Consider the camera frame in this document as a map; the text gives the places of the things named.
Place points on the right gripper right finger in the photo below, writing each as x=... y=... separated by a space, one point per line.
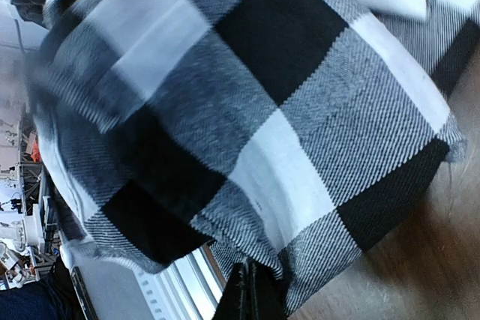
x=264 y=300

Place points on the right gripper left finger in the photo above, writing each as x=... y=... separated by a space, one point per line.
x=235 y=303

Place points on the black white plaid shirt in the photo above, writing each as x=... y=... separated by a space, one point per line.
x=291 y=133

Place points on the front aluminium rail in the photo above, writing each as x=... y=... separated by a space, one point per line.
x=190 y=288

